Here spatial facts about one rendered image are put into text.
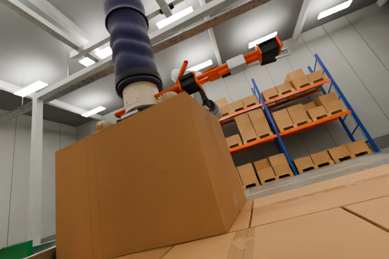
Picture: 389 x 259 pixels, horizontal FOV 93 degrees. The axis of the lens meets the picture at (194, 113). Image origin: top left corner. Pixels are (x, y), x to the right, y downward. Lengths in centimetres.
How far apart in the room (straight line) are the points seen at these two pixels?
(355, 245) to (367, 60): 1135
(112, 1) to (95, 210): 100
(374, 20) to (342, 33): 145
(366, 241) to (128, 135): 59
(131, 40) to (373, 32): 1203
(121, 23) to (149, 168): 77
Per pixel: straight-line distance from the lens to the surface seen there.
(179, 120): 56
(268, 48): 82
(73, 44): 369
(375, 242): 36
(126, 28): 106
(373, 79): 1129
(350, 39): 1201
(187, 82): 79
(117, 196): 68
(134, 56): 94
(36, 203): 427
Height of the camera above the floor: 67
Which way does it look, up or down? 21 degrees up
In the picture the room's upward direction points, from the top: 17 degrees counter-clockwise
